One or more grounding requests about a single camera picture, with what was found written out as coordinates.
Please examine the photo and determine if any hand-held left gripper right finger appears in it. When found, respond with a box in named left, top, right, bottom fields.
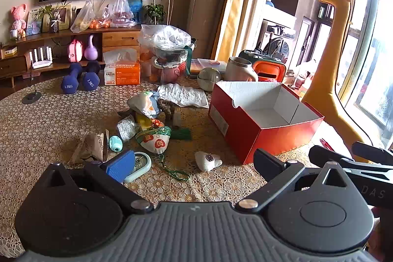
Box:
left=235, top=148, right=353, bottom=214

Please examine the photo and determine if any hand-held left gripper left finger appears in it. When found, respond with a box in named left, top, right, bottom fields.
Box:
left=41, top=150, right=154, bottom=215

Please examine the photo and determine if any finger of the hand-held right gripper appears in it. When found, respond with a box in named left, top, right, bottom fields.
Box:
left=351, top=141, right=393, bottom=162
left=309, top=145, right=393, bottom=181

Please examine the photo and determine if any pale blue correction tape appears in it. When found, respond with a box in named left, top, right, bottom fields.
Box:
left=123, top=152, right=152, bottom=184

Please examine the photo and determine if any kraft paper packet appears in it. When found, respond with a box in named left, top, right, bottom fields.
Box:
left=72, top=129, right=109, bottom=164

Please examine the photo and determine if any clear bag of black beads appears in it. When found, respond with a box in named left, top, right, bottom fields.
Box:
left=117, top=115, right=140, bottom=142

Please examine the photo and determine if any embroidered white green sachet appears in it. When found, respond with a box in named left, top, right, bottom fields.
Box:
left=135, top=126, right=172, bottom=155

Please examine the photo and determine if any red cardboard box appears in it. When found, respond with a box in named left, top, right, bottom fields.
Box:
left=208, top=81, right=325, bottom=165

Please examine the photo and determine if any small yellow box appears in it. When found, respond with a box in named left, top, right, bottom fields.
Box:
left=135, top=112, right=154, bottom=131

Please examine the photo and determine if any white printed plastic bag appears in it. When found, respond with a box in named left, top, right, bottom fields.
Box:
left=127, top=91, right=162, bottom=119

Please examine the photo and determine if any brown braided rope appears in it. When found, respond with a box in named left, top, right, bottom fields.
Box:
left=156, top=99, right=177, bottom=121

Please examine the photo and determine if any red pen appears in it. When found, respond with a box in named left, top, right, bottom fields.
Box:
left=319, top=138, right=336, bottom=152

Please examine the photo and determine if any small teal round gadget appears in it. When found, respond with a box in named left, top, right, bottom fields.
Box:
left=109, top=136, right=124, bottom=153

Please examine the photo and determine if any white figurine with eye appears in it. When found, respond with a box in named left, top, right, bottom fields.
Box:
left=195, top=152, right=223, bottom=172

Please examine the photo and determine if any green tassel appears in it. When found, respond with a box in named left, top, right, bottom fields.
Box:
left=170, top=128, right=193, bottom=141

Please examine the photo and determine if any beige lace tablecloth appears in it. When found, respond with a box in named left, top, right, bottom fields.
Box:
left=0, top=75, right=353, bottom=259

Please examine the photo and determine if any yellow giraffe toy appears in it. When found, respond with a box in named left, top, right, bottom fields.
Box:
left=301, top=0, right=373, bottom=163

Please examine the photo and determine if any window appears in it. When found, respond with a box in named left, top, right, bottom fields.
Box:
left=333, top=0, right=393, bottom=141

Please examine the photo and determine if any orange white tissue box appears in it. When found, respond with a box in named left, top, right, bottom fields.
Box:
left=103, top=49, right=141, bottom=86

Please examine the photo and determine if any blue dumbbell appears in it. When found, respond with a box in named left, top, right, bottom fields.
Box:
left=80, top=61, right=101, bottom=91
left=61, top=62, right=83, bottom=94

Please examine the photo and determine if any green orange storage box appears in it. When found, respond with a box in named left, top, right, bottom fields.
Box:
left=239, top=50, right=287, bottom=82

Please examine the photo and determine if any crumpled white paper towel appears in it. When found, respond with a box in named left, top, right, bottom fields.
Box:
left=157, top=83, right=209, bottom=109

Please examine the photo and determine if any beige mug with steel rim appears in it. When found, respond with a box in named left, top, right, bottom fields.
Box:
left=224, top=56, right=259, bottom=82

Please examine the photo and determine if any round olive container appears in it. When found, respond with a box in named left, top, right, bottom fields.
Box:
left=197, top=67, right=222, bottom=92

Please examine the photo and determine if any pink mug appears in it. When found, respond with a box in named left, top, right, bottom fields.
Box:
left=160, top=64, right=187, bottom=85

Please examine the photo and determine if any black round-base stand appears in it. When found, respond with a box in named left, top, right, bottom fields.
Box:
left=22, top=61, right=42, bottom=104

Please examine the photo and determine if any colourful bead organizer box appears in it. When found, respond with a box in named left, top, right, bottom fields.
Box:
left=190, top=58, right=229, bottom=76

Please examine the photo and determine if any purple kettlebell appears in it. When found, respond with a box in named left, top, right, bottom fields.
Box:
left=84, top=34, right=99, bottom=61

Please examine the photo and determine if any bunch of pens and brushes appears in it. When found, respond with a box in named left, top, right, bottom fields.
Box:
left=255, top=32, right=287, bottom=57

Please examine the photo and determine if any plastic-covered container with bag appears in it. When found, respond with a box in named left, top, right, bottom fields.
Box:
left=150, top=44, right=197, bottom=86

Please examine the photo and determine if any pink bag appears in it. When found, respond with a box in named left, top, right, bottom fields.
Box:
left=68, top=39, right=83, bottom=63

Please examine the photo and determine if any wooden television cabinet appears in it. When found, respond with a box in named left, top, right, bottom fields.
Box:
left=0, top=24, right=143, bottom=87

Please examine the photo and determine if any white washing machine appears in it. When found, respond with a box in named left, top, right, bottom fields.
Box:
left=259, top=9, right=297, bottom=66

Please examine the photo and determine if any white router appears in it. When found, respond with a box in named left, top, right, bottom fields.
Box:
left=29, top=46, right=53, bottom=69

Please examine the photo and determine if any crumpled clear plastic bag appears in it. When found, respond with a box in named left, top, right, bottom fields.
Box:
left=138, top=24, right=192, bottom=51

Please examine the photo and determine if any bag of oranges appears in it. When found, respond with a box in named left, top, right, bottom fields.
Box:
left=89, top=6, right=112, bottom=30

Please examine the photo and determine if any yellowish plastic bag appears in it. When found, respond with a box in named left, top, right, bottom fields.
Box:
left=70, top=0, right=96, bottom=33

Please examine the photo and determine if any clear bag with red print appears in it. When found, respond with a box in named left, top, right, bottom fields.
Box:
left=109, top=0, right=137, bottom=28

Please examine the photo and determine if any small plant in dark vase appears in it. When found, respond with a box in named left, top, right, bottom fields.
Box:
left=37, top=0, right=70, bottom=34

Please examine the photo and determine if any blue packet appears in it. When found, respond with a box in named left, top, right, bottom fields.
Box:
left=127, top=0, right=143, bottom=24

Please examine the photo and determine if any small white box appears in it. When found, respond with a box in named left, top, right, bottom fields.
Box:
left=1, top=46, right=18, bottom=59

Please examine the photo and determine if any yellow curtain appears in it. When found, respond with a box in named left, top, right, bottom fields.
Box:
left=212, top=0, right=259, bottom=63

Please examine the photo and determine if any pink plush toy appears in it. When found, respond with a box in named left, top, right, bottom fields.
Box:
left=11, top=4, right=28, bottom=35

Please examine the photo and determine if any green bead cord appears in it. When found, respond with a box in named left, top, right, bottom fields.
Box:
left=155, top=154, right=191, bottom=182

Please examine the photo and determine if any wooden photo frame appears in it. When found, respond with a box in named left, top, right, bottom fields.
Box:
left=41, top=4, right=72, bottom=32

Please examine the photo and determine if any small photo frame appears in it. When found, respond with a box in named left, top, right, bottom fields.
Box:
left=26, top=10, right=42, bottom=35

